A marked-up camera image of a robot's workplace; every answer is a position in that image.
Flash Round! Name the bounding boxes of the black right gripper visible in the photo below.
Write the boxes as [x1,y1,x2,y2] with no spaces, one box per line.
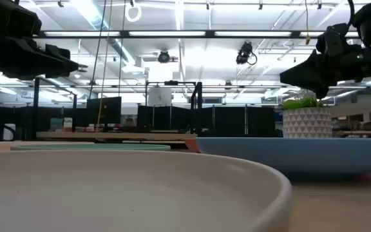
[280,43,371,100]

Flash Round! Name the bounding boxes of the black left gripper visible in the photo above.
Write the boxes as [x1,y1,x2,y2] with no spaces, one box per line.
[0,34,89,81]

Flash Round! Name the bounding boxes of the blue plate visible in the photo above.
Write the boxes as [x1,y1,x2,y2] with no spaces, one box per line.
[195,137,371,177]

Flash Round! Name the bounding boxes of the pale green plate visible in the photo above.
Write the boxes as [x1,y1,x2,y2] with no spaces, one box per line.
[10,143,172,152]

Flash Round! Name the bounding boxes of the large beige plate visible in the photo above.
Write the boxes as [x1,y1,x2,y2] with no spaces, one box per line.
[0,150,293,232]

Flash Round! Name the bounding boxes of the green plant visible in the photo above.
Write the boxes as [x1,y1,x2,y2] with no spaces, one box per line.
[281,95,324,111]

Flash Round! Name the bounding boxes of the white triangle-pattern plant pot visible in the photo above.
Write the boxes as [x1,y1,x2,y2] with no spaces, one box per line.
[282,107,332,139]

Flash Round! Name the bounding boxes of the black monitor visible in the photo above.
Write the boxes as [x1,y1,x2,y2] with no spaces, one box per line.
[86,96,122,125]

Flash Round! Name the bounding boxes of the wooden workbench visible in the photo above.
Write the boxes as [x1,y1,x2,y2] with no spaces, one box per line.
[332,130,371,137]

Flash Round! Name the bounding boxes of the white container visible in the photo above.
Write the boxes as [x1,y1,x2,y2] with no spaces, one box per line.
[3,123,17,142]

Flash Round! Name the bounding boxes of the black partition screens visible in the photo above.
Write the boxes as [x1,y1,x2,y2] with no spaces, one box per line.
[137,104,277,138]

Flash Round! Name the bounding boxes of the black round ceiling spotlight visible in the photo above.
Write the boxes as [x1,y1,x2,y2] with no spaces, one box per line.
[157,50,171,64]

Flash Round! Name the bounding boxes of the white cylindrical tank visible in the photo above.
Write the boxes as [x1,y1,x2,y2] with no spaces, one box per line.
[147,86,173,107]

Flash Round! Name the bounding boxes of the long ceiling light bar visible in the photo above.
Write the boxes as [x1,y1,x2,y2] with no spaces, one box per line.
[33,30,360,39]

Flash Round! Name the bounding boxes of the black hanging cable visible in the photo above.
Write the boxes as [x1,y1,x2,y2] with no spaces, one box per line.
[88,0,108,100]

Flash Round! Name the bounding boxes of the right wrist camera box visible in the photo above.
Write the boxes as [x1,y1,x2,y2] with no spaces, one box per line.
[316,23,350,58]

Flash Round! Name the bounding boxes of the yellow hanging rope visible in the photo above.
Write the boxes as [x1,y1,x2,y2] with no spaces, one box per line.
[95,0,113,130]

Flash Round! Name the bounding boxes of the yellow hanging cable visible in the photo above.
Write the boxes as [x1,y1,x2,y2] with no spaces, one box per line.
[304,0,311,46]

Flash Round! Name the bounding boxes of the black ceiling camera with cable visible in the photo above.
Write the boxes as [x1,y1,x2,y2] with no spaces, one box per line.
[235,41,258,66]

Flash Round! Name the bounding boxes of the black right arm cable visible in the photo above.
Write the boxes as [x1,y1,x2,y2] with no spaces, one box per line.
[345,0,357,28]

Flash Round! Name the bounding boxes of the white hanging ring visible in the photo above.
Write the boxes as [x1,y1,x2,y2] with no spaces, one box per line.
[124,1,142,23]

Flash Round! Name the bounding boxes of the black frame wooden shelf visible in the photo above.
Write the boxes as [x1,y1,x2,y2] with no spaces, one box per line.
[30,77,204,150]

